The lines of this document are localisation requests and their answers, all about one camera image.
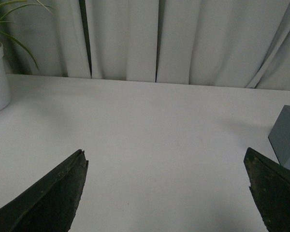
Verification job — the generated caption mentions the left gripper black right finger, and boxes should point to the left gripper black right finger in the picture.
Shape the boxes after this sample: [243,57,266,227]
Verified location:
[244,147,290,232]

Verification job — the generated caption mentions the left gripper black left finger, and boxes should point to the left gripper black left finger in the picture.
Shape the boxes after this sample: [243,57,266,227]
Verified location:
[0,149,88,232]

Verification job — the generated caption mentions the gray cube base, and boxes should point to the gray cube base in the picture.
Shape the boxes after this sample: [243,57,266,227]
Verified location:
[268,105,290,170]

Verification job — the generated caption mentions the white curtain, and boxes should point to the white curtain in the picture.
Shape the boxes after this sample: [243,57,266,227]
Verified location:
[0,0,290,90]

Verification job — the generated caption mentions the green plant leaves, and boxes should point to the green plant leaves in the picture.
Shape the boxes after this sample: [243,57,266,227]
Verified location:
[0,0,54,69]

